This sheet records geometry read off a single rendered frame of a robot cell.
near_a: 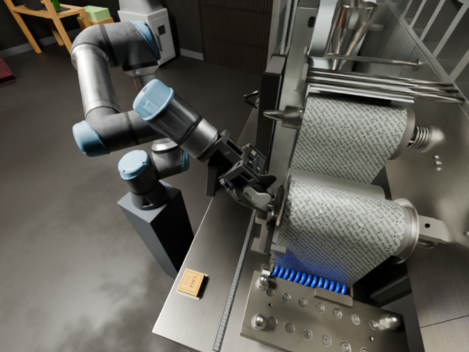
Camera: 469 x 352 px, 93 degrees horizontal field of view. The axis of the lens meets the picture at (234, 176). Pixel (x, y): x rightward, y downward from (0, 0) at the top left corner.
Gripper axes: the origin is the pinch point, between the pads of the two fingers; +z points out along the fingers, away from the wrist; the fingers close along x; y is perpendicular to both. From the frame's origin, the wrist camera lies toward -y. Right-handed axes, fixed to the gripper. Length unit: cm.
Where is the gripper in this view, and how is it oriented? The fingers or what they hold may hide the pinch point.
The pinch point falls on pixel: (266, 202)
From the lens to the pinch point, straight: 54.8
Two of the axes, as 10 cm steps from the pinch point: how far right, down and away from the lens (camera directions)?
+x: 2.9, -7.1, 6.4
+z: 7.3, 5.9, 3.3
